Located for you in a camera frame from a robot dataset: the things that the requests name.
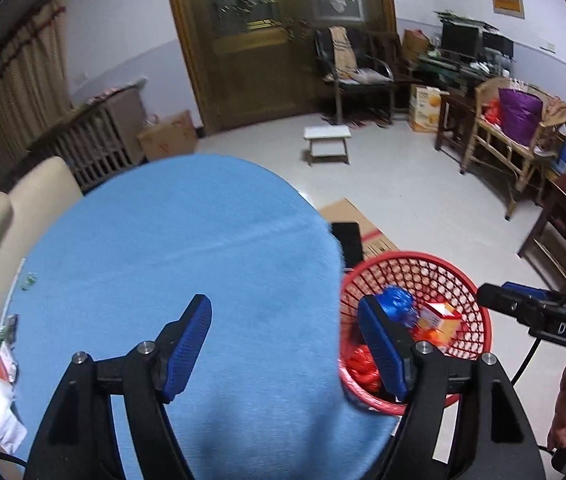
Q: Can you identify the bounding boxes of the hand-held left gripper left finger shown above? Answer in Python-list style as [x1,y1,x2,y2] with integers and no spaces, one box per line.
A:
[23,294,213,480]

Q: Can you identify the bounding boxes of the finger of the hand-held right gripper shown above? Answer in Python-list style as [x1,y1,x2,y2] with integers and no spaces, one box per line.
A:
[478,282,546,328]

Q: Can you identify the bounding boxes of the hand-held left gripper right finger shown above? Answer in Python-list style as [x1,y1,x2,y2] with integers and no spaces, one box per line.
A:
[358,295,546,480]

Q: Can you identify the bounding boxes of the red plastic bag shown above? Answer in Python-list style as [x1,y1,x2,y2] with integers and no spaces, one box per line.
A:
[345,345,383,393]

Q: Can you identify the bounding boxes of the red mesh basket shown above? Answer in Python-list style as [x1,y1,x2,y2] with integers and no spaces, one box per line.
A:
[339,251,494,417]

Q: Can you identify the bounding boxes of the blue plastic bag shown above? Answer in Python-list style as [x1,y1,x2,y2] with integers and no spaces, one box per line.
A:
[382,286,420,328]

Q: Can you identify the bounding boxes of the red white yellow medicine box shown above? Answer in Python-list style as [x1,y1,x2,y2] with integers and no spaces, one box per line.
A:
[415,301,464,346]

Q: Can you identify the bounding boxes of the person's right hand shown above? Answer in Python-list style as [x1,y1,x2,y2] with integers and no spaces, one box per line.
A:
[548,362,566,453]

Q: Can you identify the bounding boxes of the black flat device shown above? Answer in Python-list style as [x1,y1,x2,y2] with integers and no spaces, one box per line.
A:
[330,221,364,268]

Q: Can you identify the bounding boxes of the blue tablecloth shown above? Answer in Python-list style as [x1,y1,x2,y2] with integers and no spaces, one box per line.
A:
[0,155,399,480]

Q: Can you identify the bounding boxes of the wicker bench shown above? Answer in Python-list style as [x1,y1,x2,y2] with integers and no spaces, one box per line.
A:
[460,76,566,220]

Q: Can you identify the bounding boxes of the flat cardboard sheet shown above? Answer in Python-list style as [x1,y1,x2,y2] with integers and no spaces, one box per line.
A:
[318,198,401,271]

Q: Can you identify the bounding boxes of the green white packet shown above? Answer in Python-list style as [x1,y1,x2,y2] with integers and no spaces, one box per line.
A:
[0,314,20,348]

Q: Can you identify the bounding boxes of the purple bag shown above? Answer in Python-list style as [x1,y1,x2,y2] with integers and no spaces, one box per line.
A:
[499,87,544,145]

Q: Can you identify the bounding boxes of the dark wooden side table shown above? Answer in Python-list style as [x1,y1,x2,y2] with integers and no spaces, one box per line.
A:
[435,91,478,161]

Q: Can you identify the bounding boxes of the brown folded cloth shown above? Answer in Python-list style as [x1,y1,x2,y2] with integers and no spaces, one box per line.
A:
[543,97,566,131]

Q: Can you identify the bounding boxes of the white crumpled paper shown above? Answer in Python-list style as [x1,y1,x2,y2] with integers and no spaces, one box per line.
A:
[0,400,28,453]

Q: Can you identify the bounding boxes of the orange printed carton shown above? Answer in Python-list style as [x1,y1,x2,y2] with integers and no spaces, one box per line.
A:
[409,85,448,133]

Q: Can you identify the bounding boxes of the white stool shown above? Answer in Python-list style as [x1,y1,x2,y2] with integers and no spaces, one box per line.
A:
[303,126,353,167]

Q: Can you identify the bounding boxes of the wooden radiator cover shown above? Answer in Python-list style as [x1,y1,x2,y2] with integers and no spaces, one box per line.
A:
[30,77,149,193]

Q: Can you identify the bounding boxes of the black computer monitor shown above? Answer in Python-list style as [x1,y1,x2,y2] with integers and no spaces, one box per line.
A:
[482,30,514,61]
[440,22,481,58]

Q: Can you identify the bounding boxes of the patterned seat cushion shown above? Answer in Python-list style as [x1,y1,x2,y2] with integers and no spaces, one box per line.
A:
[335,67,394,85]

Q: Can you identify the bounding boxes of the tall brown cardboard box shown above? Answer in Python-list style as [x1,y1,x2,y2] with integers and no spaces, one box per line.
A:
[402,29,431,63]

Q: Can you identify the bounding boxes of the brown cardboard piece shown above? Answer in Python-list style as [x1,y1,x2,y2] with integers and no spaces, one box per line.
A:
[330,26,359,80]

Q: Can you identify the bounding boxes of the black metal chair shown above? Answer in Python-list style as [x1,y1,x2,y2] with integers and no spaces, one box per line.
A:
[313,25,396,126]

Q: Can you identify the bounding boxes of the beige curtain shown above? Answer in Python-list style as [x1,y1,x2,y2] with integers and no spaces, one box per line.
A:
[0,5,74,196]

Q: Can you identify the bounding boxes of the wooden door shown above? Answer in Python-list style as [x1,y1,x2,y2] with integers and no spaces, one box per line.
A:
[162,0,399,136]

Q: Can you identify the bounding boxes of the orange wall sign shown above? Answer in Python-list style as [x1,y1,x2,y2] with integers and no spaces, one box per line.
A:
[490,0,524,18]

